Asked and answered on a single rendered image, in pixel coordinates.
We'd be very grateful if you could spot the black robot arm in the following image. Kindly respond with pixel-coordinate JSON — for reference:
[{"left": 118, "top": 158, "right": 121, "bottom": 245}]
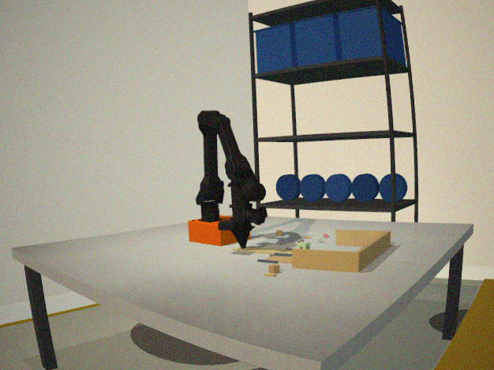
[{"left": 196, "top": 110, "right": 268, "bottom": 225}]

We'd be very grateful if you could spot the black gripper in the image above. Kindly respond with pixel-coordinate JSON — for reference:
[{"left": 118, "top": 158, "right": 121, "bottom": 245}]
[{"left": 218, "top": 201, "right": 255, "bottom": 249}]

